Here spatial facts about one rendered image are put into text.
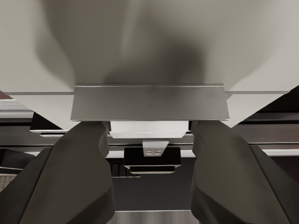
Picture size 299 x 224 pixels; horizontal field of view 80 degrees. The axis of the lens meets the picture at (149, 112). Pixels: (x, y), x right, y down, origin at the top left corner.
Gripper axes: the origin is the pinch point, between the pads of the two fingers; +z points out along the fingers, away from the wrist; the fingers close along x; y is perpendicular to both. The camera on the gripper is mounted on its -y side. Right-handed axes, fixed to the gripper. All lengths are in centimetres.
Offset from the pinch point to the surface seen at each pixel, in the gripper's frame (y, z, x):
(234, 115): 1.8, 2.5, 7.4
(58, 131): 5.6, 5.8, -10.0
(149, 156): 19.9, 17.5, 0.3
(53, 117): 2.0, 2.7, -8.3
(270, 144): 22.5, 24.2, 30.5
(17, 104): 3.0, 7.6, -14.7
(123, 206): 53, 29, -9
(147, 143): 9.5, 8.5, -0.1
